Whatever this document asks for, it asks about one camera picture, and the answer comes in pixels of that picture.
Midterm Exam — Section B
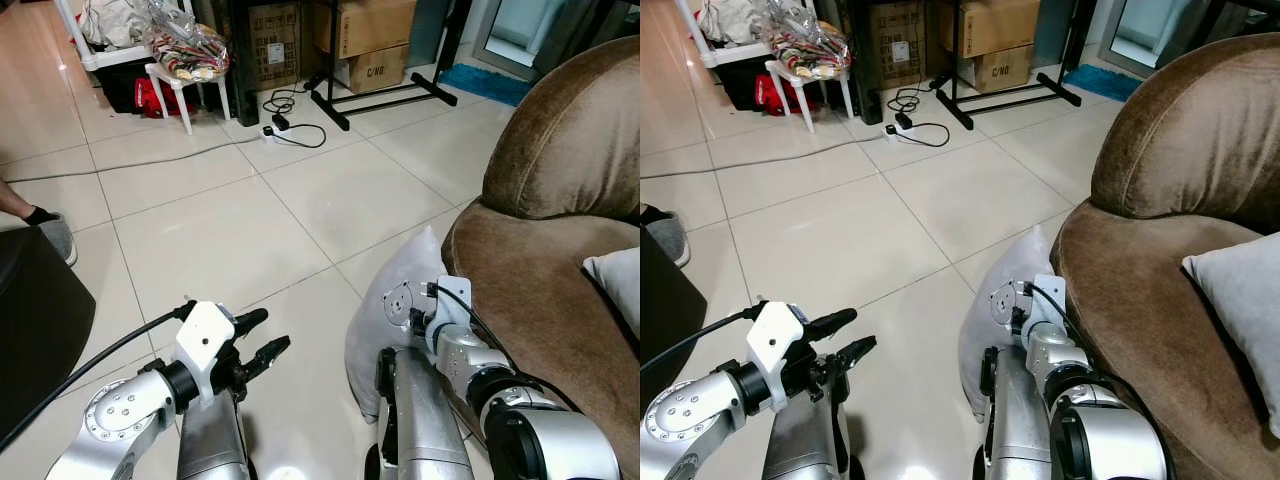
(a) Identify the light grey pillow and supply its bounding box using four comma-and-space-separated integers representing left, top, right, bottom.
583, 248, 641, 338
1182, 232, 1280, 441
958, 225, 1061, 421
345, 225, 453, 421

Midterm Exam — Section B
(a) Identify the brown velvet sofa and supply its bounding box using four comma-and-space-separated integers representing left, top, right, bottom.
440, 35, 641, 480
1050, 32, 1280, 480

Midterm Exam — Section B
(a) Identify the blue floor mat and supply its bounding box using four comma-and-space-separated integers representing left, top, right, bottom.
1062, 64, 1144, 104
437, 62, 537, 109

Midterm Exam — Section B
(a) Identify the silver left robot leg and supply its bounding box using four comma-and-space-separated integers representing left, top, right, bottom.
765, 385, 851, 480
178, 385, 251, 480

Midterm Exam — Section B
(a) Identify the silver robot leg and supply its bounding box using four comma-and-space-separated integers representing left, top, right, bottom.
372, 345, 476, 480
765, 385, 851, 480
178, 385, 251, 480
975, 345, 1056, 480

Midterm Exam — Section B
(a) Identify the silver right robot leg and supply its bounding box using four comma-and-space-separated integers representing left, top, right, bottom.
372, 345, 476, 480
975, 345, 1056, 480

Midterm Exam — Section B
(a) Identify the dark black furniture piece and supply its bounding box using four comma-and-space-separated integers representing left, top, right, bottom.
0, 225, 97, 443
640, 225, 709, 377

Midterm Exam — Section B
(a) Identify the grey slipper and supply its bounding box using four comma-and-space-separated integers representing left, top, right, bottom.
38, 212, 78, 267
645, 212, 691, 269

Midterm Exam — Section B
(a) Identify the white plastic stool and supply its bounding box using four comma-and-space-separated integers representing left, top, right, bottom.
765, 58, 857, 134
145, 60, 233, 136

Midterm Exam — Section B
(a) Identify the red bag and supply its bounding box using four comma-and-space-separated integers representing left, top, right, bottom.
752, 74, 817, 117
135, 78, 198, 120

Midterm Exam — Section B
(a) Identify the small lettered cardboard box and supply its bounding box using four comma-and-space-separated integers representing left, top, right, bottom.
970, 45, 1037, 94
344, 45, 412, 96

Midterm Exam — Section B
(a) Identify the tall printed cardboard box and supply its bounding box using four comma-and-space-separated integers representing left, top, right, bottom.
868, 0, 928, 92
245, 0, 303, 92

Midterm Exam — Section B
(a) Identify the clear bag of colourful items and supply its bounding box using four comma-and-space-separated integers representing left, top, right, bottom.
145, 18, 231, 81
768, 16, 852, 81

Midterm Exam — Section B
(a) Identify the white plastic rack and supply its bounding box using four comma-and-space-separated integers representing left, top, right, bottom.
55, 0, 163, 71
675, 0, 783, 69

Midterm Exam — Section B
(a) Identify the large plain cardboard box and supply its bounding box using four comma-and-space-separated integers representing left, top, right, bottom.
315, 0, 417, 58
940, 0, 1042, 57

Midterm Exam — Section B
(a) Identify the grey framed glass door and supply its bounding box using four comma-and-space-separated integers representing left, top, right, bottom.
1098, 0, 1198, 78
473, 0, 593, 83

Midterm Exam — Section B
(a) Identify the pile of pale clothes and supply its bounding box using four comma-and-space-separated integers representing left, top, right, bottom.
80, 0, 153, 49
697, 0, 773, 47

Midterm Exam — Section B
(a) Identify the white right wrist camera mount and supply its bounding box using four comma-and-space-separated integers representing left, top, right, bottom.
988, 273, 1066, 341
383, 277, 473, 346

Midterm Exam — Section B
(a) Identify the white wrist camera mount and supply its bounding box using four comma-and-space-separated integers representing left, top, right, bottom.
174, 300, 239, 406
747, 300, 809, 411
383, 277, 473, 346
988, 273, 1066, 341

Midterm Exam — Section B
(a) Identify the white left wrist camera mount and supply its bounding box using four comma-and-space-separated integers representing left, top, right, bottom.
747, 300, 809, 411
174, 300, 239, 406

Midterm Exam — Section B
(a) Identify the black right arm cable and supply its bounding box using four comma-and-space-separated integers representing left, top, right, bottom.
425, 280, 586, 416
1025, 281, 1136, 393

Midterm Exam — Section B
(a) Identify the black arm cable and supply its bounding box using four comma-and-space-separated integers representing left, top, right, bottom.
0, 305, 196, 451
640, 305, 766, 377
1025, 281, 1136, 393
425, 280, 586, 416

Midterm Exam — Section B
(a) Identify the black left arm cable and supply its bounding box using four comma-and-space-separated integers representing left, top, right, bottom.
0, 305, 196, 451
640, 305, 766, 377

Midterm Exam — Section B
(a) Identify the long grey floor cable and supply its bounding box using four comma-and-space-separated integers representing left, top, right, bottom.
0, 134, 266, 187
640, 134, 889, 182

